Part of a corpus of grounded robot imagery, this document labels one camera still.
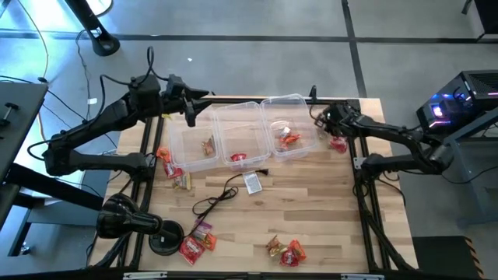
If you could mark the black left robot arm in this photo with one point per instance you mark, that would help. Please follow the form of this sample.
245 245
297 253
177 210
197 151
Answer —
97 120

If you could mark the small black frame clamp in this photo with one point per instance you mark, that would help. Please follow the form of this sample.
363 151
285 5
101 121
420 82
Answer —
313 93

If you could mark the black mat hazard stripe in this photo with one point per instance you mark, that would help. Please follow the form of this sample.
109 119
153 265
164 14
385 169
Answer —
439 258

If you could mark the silver aluminium bracket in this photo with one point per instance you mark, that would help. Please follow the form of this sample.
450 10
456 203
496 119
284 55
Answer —
144 275
362 277

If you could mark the black caster wheel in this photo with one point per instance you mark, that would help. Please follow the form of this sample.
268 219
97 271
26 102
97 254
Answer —
25 248

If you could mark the black furniture corner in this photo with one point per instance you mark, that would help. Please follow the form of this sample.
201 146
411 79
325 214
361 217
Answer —
488 15

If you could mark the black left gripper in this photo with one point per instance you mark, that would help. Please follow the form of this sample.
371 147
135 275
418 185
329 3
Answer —
175 105

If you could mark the purple white candy pack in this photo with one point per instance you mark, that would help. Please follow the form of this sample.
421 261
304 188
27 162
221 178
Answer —
202 228

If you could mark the red Skittles candy bag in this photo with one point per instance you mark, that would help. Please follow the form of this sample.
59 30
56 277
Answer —
191 249

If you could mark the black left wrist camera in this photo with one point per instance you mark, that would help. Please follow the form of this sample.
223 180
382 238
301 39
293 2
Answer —
176 85

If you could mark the clear plastic bin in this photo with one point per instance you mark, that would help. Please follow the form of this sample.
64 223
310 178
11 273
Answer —
241 132
190 144
299 116

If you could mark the black stand base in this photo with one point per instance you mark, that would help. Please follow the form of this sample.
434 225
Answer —
102 43

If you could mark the grey metal bench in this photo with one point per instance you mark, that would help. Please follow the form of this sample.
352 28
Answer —
467 130

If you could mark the gold brown candy wrapper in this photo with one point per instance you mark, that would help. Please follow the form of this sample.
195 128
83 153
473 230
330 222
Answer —
274 246

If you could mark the black table frame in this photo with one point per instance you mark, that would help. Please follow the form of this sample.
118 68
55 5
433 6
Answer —
311 275

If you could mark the black computer with lights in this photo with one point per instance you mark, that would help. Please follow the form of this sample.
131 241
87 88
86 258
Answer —
459 101

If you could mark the black desk lamp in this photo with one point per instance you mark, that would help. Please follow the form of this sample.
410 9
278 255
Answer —
124 215

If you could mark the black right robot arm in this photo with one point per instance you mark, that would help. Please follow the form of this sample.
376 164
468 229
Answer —
389 132

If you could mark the orange candy pack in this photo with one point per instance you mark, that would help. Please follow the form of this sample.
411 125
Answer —
297 249
210 242
165 154

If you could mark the black desk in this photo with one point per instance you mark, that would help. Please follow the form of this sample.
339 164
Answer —
19 124

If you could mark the small silver corner bracket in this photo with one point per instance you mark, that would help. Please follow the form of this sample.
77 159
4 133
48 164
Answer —
358 162

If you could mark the silver white candy wrapper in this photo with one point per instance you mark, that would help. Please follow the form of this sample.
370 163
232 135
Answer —
285 131

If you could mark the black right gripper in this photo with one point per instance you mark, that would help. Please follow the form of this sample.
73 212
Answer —
340 118

